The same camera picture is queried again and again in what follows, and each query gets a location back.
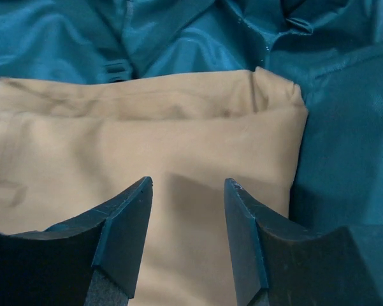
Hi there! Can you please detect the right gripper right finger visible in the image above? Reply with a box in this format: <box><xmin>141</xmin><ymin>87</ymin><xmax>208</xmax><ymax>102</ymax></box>
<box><xmin>224</xmin><ymin>178</ymin><xmax>380</xmax><ymax>305</ymax></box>

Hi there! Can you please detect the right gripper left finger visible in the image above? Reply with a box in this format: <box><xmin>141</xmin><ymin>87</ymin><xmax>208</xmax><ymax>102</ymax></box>
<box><xmin>0</xmin><ymin>177</ymin><xmax>153</xmax><ymax>305</ymax></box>

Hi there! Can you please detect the pink open suitcase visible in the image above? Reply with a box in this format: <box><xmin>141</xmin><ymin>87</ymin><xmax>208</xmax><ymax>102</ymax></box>
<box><xmin>0</xmin><ymin>1</ymin><xmax>383</xmax><ymax>305</ymax></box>

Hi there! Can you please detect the mustard brown garment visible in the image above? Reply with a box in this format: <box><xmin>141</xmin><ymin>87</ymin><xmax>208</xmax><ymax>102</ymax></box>
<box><xmin>0</xmin><ymin>68</ymin><xmax>308</xmax><ymax>305</ymax></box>

